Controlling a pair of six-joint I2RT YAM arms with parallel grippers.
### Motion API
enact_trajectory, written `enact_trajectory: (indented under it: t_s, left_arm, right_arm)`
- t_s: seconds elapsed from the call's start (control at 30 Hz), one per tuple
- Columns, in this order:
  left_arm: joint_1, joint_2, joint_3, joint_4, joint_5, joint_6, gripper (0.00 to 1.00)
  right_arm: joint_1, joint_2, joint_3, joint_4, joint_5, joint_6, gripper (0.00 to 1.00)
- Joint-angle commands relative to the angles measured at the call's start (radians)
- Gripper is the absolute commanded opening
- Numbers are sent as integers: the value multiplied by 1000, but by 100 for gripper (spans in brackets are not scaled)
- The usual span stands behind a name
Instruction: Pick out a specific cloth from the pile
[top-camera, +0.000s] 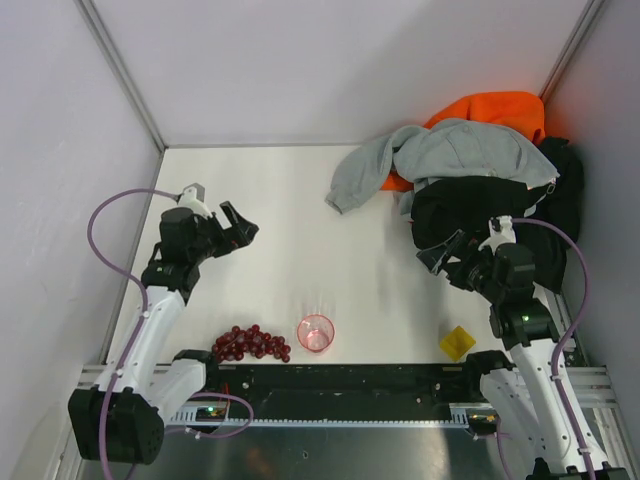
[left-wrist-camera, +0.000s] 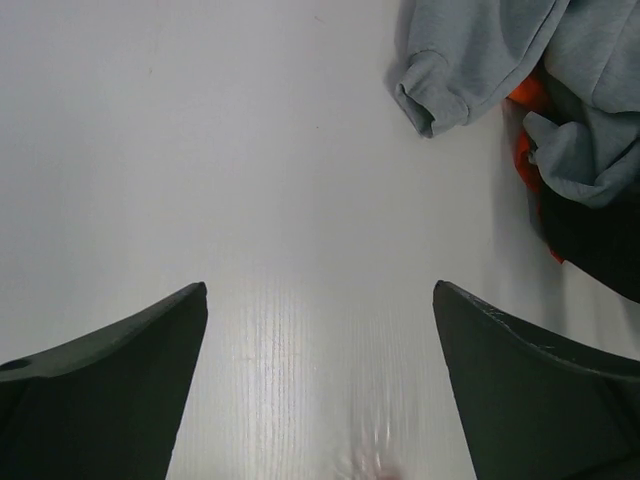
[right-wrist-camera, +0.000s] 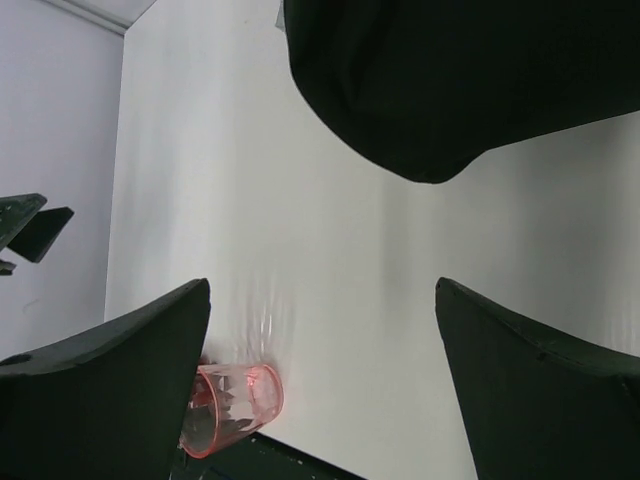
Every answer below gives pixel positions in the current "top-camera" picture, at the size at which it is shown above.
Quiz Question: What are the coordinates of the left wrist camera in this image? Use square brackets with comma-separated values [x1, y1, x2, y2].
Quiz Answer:
[177, 183, 215, 220]

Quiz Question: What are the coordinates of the red grape bunch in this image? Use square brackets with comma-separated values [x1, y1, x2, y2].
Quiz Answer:
[211, 324, 292, 363]

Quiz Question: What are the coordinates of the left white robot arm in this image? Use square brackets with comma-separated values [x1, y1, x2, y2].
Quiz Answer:
[68, 199, 259, 465]

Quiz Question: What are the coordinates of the white cable duct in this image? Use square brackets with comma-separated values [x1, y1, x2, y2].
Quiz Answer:
[164, 403, 496, 430]

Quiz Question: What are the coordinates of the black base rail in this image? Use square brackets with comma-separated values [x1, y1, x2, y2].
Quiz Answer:
[203, 363, 485, 423]

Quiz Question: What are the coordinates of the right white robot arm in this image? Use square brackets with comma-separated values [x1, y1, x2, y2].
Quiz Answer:
[417, 226, 629, 479]

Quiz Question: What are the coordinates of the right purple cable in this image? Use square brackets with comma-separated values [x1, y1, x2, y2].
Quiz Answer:
[494, 218, 599, 480]

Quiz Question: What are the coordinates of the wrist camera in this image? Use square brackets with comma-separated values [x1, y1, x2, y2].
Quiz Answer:
[177, 183, 215, 220]
[478, 215, 517, 253]

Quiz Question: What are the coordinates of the pink plastic cup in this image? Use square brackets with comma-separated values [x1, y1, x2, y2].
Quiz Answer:
[296, 314, 335, 353]

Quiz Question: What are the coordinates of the grey hooded sweatshirt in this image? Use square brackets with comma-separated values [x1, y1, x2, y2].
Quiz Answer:
[325, 118, 560, 217]

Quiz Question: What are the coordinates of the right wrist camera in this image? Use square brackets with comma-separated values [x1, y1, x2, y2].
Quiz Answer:
[478, 215, 517, 253]

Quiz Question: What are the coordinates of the yellow block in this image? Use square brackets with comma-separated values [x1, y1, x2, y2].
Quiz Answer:
[439, 326, 476, 362]

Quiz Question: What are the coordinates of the aluminium frame rail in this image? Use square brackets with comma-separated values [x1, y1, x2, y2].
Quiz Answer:
[77, 364, 617, 404]

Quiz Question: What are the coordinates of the orange cloth at back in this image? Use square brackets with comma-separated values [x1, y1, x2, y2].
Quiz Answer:
[379, 91, 546, 193]

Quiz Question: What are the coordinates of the black cloth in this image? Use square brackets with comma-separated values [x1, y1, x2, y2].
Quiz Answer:
[409, 135, 585, 294]

